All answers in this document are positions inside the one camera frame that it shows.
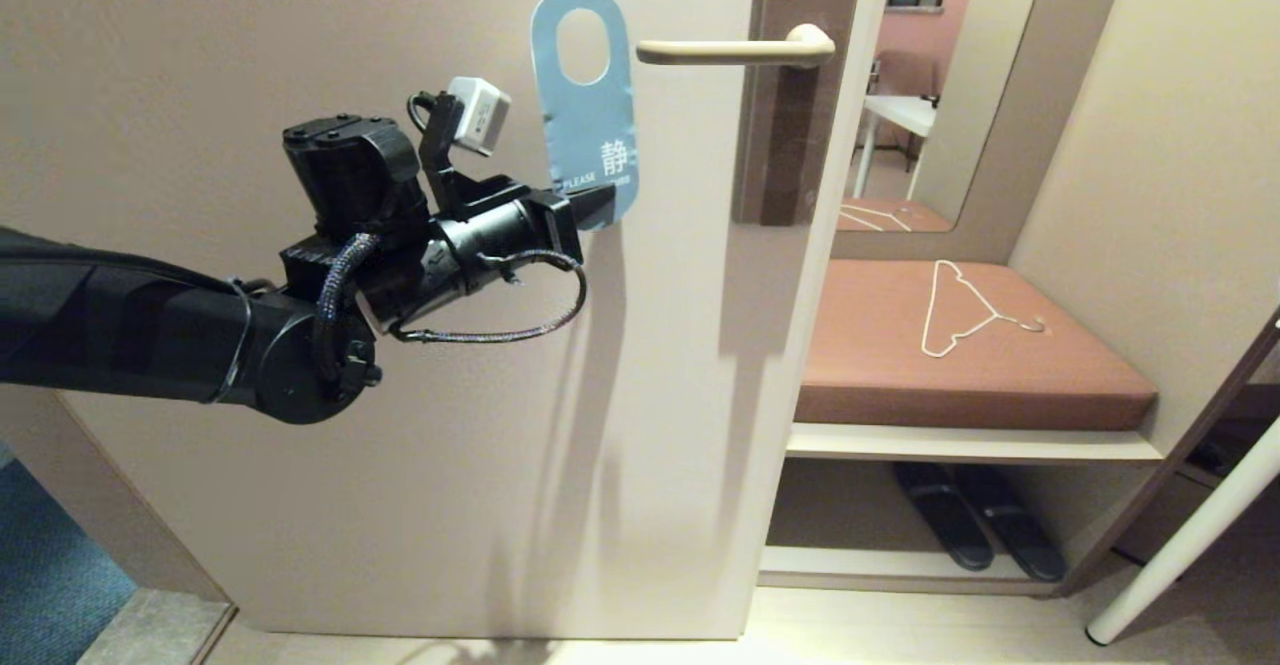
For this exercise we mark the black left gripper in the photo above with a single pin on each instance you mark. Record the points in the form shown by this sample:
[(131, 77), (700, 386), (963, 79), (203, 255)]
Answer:
[(490, 230)]

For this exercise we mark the blue do-not-disturb door hanger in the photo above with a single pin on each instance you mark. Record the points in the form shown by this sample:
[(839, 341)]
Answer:
[(585, 135)]

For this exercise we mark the beige room door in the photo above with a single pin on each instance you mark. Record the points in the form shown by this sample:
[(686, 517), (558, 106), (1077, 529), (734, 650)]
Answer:
[(300, 505)]

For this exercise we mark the brown bench cushion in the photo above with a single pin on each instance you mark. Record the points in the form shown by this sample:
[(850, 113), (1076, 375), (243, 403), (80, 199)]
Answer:
[(880, 365)]

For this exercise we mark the beige bench shelf unit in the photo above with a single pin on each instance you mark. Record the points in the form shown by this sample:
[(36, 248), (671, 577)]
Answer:
[(960, 443)]

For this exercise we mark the dark slipper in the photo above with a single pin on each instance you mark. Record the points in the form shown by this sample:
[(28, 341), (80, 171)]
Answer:
[(1020, 535), (945, 520)]

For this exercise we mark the white round table leg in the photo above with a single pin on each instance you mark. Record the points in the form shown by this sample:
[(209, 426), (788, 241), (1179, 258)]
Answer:
[(1180, 545)]

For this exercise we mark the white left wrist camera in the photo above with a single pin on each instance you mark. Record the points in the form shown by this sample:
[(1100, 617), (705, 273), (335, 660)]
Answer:
[(480, 115)]

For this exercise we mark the wall mirror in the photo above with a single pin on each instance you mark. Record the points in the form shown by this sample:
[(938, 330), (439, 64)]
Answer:
[(980, 95)]

